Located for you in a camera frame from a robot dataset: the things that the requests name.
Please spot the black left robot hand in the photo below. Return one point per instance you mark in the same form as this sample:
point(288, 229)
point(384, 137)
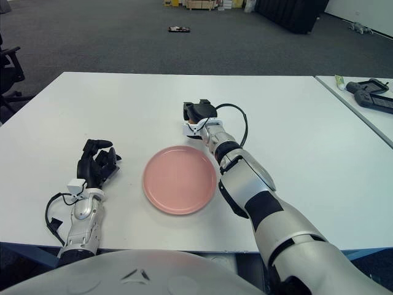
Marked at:
point(87, 167)

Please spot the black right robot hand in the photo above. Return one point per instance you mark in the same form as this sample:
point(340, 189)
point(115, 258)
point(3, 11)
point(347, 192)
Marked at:
point(201, 111)

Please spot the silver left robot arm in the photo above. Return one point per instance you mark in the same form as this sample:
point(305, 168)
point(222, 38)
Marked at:
point(81, 221)

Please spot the pink round plate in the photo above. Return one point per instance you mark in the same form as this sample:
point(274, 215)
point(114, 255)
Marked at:
point(179, 180)

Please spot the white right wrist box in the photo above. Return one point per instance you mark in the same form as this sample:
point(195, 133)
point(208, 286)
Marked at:
point(191, 129)

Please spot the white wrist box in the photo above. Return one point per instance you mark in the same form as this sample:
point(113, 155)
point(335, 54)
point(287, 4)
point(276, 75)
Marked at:
point(191, 129)
point(76, 187)

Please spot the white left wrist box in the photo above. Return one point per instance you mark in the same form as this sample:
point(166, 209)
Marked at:
point(76, 187)

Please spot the flat black floor item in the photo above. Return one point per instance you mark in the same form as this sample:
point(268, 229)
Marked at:
point(179, 29)

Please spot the wooden crate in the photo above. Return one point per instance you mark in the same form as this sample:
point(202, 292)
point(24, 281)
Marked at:
point(201, 5)

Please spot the white boxes stack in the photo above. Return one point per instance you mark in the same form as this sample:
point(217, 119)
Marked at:
point(225, 3)

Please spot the yellow box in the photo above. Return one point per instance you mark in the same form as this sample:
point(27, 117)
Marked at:
point(170, 2)

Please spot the yellow carton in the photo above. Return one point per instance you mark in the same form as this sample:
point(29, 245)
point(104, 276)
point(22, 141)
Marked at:
point(237, 2)

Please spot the white plastic bag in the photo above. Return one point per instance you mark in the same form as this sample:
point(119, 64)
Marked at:
point(249, 6)

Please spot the grey white robot torso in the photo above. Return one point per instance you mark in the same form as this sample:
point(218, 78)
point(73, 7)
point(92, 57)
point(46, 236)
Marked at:
point(138, 276)

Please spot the black office chair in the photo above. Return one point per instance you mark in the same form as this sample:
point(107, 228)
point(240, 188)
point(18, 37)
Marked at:
point(10, 66)

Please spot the black curtain partition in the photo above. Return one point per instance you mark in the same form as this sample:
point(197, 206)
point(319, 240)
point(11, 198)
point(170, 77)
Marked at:
point(291, 13)

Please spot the green white tube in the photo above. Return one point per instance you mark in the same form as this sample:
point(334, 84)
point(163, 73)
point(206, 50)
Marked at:
point(340, 81)

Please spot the black handheld controller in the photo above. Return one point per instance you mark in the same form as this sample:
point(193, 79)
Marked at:
point(353, 86)

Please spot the black controller with screen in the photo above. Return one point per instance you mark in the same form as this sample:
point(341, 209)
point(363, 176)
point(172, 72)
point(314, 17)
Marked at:
point(363, 98)

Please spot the grey robot dog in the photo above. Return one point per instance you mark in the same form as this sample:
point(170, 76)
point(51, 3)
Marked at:
point(360, 28)

